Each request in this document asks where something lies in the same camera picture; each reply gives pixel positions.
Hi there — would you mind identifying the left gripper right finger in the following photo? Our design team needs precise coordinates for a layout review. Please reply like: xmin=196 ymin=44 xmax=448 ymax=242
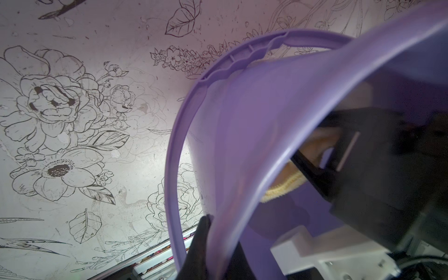
xmin=227 ymin=243 xmax=256 ymax=280

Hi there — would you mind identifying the purple plastic bucket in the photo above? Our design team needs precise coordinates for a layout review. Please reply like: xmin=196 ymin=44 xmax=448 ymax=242
xmin=164 ymin=1 xmax=448 ymax=280

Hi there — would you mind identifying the yellow microfiber cloth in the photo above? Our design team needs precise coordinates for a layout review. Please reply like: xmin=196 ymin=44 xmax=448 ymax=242
xmin=260 ymin=128 xmax=342 ymax=203

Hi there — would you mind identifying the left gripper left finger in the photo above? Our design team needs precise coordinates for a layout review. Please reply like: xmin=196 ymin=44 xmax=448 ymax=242
xmin=176 ymin=215 xmax=211 ymax=280

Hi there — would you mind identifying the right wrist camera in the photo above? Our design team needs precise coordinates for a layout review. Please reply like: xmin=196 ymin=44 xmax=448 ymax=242
xmin=271 ymin=225 xmax=401 ymax=280

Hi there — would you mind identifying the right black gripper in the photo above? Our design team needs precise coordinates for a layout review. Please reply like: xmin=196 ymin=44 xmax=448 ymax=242
xmin=291 ymin=108 xmax=448 ymax=251

